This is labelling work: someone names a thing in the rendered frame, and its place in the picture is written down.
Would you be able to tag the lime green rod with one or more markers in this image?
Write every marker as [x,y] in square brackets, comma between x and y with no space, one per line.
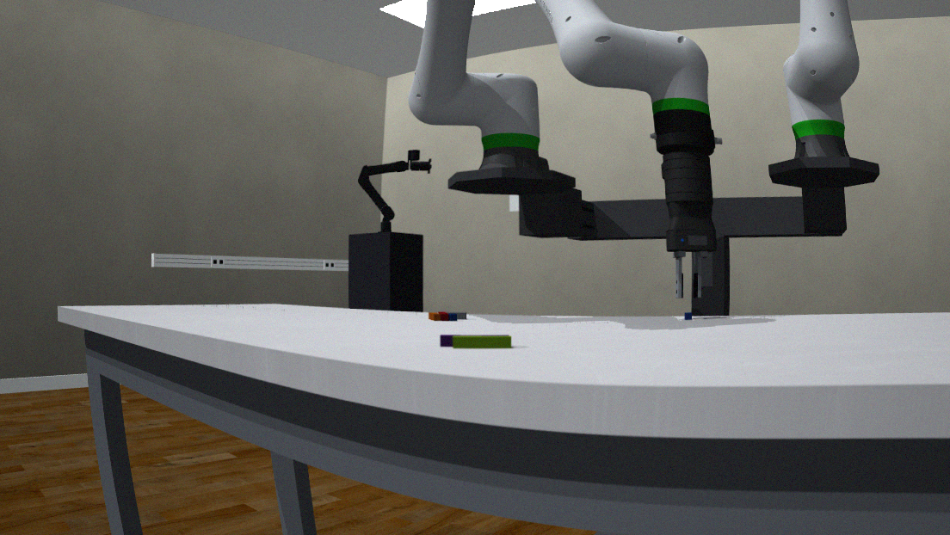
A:
[481,341]

